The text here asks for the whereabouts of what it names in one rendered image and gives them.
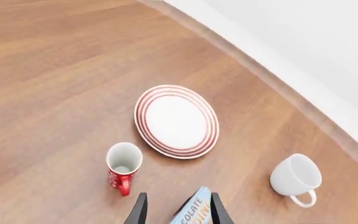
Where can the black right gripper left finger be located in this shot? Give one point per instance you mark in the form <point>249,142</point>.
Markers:
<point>138,212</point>

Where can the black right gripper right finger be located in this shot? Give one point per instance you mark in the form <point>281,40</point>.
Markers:
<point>222,212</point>

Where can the red mug with white print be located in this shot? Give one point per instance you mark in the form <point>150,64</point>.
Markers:
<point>121,166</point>

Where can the white plate with red rings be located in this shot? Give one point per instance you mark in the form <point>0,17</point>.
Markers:
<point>176,121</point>

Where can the blue printed food box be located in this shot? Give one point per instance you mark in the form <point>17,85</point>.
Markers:
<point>194,207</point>

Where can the white cup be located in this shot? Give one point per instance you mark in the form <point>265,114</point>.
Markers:
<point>294,175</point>

